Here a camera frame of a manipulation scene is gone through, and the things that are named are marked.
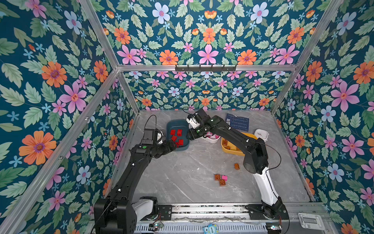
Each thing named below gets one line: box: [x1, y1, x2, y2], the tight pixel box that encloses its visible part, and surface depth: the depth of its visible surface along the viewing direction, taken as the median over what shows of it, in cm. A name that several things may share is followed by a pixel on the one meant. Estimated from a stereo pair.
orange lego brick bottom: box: [219, 178, 226, 187], surface depth 84 cm
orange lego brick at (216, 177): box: [213, 174, 221, 181], surface depth 86 cm
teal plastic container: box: [165, 118, 190, 152], surface depth 106 cm
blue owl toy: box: [202, 223, 219, 234], surface depth 69 cm
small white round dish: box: [254, 128, 270, 143], surface depth 104 cm
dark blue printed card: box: [225, 113, 250, 132], surface depth 113 cm
